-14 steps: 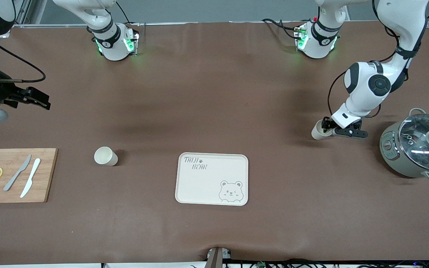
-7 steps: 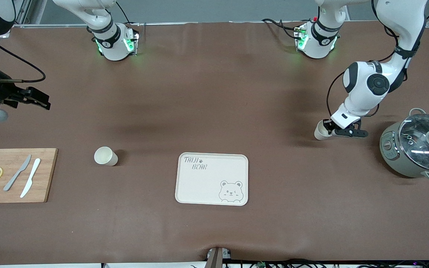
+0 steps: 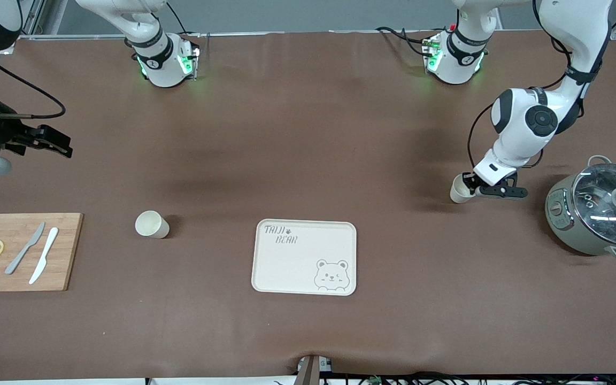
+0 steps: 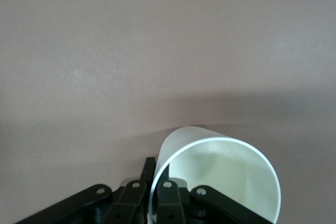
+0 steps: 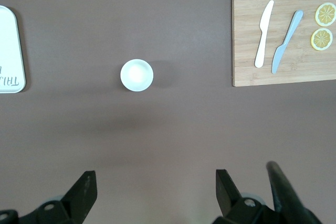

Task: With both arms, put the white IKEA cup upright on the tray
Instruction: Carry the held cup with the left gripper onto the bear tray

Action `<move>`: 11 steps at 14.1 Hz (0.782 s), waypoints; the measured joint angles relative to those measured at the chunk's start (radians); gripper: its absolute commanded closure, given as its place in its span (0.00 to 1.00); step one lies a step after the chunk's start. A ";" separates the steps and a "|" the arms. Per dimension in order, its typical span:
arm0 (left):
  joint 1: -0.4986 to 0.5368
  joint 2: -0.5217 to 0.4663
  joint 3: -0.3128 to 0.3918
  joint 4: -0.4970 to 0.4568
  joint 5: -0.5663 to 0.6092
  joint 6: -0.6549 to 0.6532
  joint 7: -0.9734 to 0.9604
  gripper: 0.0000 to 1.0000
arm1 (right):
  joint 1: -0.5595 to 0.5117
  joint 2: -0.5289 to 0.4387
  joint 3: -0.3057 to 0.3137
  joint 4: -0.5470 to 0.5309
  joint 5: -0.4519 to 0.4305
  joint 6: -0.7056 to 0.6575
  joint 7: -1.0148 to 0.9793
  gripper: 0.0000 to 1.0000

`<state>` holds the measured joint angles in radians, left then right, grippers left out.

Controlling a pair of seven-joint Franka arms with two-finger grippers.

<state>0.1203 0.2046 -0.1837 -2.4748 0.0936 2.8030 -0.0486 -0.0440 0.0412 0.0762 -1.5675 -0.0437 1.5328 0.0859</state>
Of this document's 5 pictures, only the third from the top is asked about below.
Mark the aluminium frame profile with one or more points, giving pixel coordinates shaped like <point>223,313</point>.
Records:
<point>34,18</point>

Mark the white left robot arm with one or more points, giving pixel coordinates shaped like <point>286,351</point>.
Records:
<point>516,139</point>

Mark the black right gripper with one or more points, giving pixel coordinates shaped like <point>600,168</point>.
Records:
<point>2,135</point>

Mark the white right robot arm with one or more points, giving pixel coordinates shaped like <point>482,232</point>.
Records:
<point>161,64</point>

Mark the white plastic knife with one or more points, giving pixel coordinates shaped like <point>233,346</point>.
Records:
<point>45,254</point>

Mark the grey plastic knife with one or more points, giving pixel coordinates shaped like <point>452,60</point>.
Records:
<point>22,254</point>

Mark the cream bear print tray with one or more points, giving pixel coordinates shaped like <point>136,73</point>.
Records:
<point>297,267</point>

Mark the white plastic cup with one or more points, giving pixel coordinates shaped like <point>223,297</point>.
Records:
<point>459,192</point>
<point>150,223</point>

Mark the glass pot lid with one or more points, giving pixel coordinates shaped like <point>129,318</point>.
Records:
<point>602,208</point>

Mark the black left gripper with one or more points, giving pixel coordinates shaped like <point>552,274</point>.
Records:
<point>469,178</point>

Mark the bamboo cutting board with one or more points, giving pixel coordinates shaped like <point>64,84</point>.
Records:
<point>62,251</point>

